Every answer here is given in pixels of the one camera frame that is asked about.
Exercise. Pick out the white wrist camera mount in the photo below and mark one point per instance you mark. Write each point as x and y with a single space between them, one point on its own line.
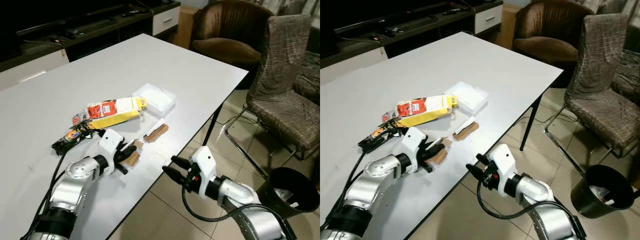
204 165
111 142
414 141
502 161

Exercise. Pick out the yellow red snack package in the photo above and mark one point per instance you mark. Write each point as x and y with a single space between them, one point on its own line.
115 114
425 111

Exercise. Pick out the black television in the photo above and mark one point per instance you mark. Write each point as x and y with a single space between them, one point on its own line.
360 12
40 12

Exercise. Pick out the black snack wrapper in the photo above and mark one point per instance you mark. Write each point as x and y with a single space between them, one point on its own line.
75 136
382 135

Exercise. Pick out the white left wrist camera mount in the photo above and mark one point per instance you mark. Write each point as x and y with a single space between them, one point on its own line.
111 142
414 141

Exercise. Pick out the white cabinet drawer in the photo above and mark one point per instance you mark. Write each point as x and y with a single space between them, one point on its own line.
167 20
350 65
489 19
30 70

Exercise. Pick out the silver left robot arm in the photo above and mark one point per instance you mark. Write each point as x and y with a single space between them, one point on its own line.
75 182
380 175

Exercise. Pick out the black rubbish bin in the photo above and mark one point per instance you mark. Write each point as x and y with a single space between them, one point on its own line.
300 179
582 200

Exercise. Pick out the black table leg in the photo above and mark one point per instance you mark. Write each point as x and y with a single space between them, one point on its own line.
531 125
212 126

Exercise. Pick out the black remote control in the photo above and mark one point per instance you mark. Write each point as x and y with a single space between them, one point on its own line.
453 10
131 13

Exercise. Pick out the clear plastic container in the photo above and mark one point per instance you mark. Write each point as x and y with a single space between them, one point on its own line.
467 96
155 97

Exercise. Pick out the black soundbar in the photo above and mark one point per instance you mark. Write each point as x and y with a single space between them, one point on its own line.
407 24
87 26

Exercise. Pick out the black TV cabinet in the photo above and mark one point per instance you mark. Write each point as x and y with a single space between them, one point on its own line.
100 39
425 40

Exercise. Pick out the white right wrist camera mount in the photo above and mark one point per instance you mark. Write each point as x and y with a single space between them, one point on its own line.
502 161
204 165

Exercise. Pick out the brown armchair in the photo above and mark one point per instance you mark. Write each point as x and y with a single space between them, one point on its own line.
545 27
225 30

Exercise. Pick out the light wooden cabinet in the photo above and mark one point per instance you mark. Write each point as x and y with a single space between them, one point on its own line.
509 25
184 25

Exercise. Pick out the brown paper wrapper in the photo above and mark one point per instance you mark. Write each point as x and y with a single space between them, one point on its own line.
441 157
156 133
466 131
133 159

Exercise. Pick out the grey patterned dining chair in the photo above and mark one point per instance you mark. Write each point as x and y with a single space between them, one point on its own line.
310 80
282 55
600 55
630 75

